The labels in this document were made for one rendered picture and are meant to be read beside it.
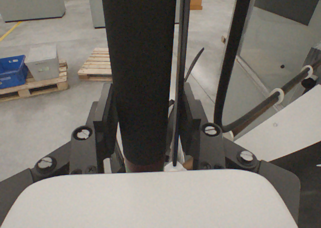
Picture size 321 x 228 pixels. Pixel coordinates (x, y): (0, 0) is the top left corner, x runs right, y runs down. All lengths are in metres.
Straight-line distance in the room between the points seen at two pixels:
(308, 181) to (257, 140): 0.32
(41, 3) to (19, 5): 0.65
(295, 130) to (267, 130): 0.07
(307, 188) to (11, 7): 7.66
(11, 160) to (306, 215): 2.35
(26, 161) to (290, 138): 2.18
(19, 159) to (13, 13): 5.92
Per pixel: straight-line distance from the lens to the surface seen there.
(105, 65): 3.35
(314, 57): 0.66
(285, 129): 0.57
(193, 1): 8.36
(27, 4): 7.49
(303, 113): 0.57
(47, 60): 3.04
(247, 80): 1.45
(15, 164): 2.34
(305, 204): 0.26
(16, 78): 3.23
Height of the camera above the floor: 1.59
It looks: 39 degrees down
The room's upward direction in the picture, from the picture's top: 2 degrees clockwise
